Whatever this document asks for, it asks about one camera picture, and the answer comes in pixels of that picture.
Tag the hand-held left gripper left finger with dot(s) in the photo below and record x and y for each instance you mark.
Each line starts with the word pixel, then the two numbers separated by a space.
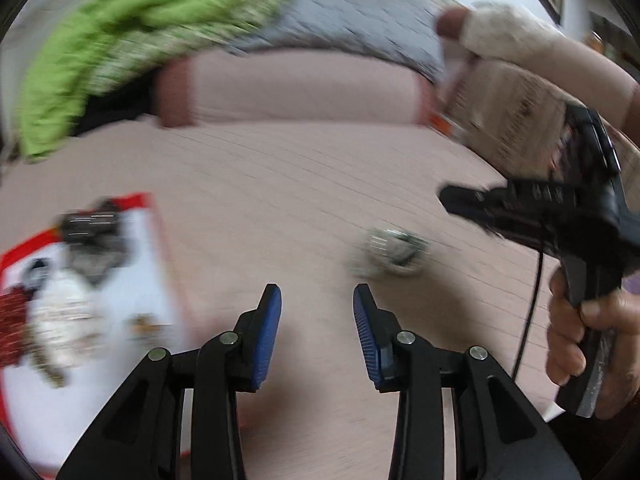
pixel 265 340

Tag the white pearl jewelry piece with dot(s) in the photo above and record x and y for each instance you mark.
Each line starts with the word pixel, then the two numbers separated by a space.
pixel 65 317

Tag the black jewelry piece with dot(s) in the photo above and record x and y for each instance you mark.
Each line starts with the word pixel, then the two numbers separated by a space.
pixel 92 235

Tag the pink quilted mattress cover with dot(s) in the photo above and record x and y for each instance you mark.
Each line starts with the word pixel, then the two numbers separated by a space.
pixel 300 185

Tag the plastic bottle with orange label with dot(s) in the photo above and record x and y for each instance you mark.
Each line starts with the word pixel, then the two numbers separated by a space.
pixel 442 127

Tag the small gold jewelry piece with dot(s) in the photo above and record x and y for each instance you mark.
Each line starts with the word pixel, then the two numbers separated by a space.
pixel 145 325

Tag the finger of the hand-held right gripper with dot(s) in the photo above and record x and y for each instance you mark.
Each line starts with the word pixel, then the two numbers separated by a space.
pixel 470 201
pixel 515 237

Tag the grey quilted blanket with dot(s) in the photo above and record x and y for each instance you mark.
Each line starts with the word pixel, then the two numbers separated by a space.
pixel 350 15

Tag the red beaded jewelry piece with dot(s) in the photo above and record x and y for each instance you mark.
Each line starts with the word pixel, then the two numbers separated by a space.
pixel 12 322

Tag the another person's forearm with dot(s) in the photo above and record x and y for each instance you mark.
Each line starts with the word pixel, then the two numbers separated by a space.
pixel 590 75

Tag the pink bolster cushion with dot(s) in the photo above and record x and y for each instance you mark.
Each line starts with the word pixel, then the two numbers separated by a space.
pixel 300 90

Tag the green quilted blanket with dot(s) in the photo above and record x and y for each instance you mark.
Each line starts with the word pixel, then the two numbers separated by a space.
pixel 120 20

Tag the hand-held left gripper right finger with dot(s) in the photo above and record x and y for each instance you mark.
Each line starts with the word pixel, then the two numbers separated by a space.
pixel 367 340

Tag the white tray with red border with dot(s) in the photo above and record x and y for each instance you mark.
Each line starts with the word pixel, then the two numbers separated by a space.
pixel 145 260

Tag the person's right hand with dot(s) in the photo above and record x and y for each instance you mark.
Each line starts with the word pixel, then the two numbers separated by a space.
pixel 565 340

